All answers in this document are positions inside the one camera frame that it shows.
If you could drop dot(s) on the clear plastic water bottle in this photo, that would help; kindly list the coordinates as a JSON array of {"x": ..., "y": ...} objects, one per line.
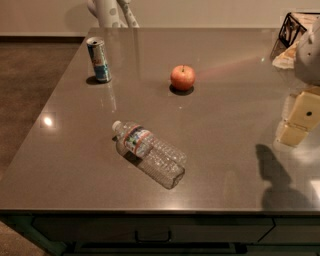
[{"x": 161, "y": 161}]

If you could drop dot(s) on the dark drawer handle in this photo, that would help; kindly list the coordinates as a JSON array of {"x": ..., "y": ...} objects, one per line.
[{"x": 150, "y": 236}]

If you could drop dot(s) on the blue silver redbull can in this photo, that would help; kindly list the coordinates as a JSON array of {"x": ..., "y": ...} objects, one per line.
[{"x": 97, "y": 53}]

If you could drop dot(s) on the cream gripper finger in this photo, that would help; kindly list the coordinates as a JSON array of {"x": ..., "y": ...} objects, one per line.
[{"x": 288, "y": 106}]

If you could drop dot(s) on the red apple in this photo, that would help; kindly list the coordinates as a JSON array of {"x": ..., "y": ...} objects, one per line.
[{"x": 182, "y": 77}]

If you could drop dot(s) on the black wire basket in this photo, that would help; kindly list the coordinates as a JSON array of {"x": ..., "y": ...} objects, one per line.
[{"x": 295, "y": 24}]

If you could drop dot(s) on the white spotted robot base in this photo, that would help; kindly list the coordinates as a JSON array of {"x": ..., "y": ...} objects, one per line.
[{"x": 113, "y": 13}]

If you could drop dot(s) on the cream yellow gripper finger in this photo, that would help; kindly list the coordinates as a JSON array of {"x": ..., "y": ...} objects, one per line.
[{"x": 303, "y": 119}]

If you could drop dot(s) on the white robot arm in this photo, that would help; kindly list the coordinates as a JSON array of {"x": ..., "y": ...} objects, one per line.
[{"x": 307, "y": 60}]

